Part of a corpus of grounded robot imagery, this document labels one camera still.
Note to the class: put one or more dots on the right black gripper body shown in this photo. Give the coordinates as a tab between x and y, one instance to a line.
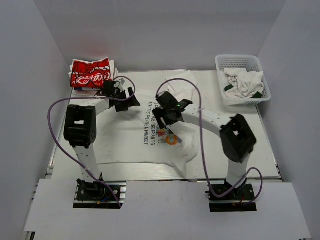
167	112

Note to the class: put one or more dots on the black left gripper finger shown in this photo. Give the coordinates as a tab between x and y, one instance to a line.
132	101
122	106

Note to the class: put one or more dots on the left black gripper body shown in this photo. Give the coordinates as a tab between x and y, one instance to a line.
121	97

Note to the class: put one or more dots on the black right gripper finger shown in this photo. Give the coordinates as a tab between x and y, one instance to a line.
173	117
160	115

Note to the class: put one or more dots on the white SpongeBob print t-shirt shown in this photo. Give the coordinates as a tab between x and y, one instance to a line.
134	137

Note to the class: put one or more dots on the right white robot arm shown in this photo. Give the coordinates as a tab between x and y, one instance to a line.
237	138

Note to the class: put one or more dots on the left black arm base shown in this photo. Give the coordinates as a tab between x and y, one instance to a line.
94	195

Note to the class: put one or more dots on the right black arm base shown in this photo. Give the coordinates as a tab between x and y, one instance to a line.
241	199

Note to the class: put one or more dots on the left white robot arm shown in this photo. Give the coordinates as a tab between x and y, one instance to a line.
80	127

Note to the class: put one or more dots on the white folded shirts under stack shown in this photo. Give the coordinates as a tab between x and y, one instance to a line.
95	75

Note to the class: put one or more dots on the red Coca-Cola folded t-shirt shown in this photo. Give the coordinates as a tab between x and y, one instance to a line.
90	75

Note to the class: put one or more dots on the dark green garment in basket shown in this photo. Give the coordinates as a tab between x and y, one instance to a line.
228	88

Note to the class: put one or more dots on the white crumpled shirt in basket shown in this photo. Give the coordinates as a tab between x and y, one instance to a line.
246	84

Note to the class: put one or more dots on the white perforated plastic basket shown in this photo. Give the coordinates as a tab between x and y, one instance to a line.
250	63

